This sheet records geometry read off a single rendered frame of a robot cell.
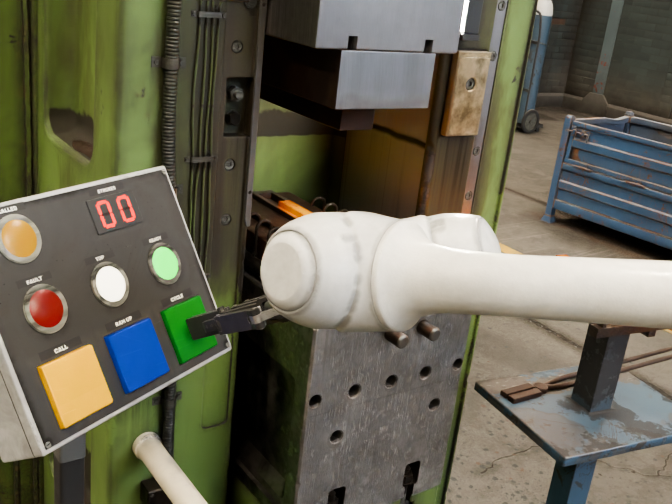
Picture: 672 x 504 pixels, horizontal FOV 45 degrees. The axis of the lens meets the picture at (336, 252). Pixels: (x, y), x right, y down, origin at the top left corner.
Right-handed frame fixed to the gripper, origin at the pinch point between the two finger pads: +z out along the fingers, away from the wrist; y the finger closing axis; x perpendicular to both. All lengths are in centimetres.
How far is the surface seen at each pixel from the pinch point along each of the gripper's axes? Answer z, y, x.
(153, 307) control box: 4.2, -4.6, 4.7
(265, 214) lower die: 27, 54, 11
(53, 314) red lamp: 3.8, -19.6, 8.6
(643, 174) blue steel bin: 34, 426, -44
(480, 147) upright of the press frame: -9, 86, 9
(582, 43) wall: 174, 976, 76
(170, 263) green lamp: 3.8, 0.7, 9.2
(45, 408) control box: 4.2, -24.7, -0.7
